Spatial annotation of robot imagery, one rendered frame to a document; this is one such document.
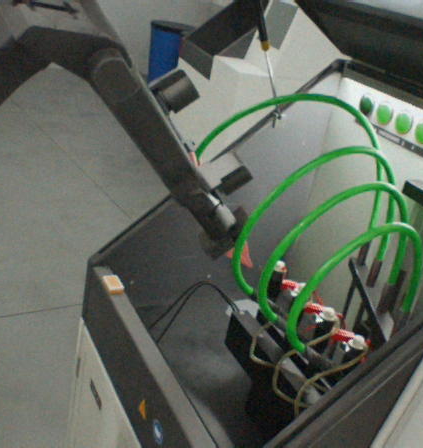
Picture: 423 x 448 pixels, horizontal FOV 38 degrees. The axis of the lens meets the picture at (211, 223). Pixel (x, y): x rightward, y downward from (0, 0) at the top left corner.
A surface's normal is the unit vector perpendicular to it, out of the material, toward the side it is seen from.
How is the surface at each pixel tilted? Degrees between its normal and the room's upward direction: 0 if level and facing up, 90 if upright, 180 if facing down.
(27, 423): 0
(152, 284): 90
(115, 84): 117
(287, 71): 90
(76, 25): 27
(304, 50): 90
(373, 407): 90
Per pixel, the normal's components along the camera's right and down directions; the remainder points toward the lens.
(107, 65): 0.48, 0.78
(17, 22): -0.47, -0.16
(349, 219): -0.88, 0.03
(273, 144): 0.43, 0.44
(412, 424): -0.82, -0.19
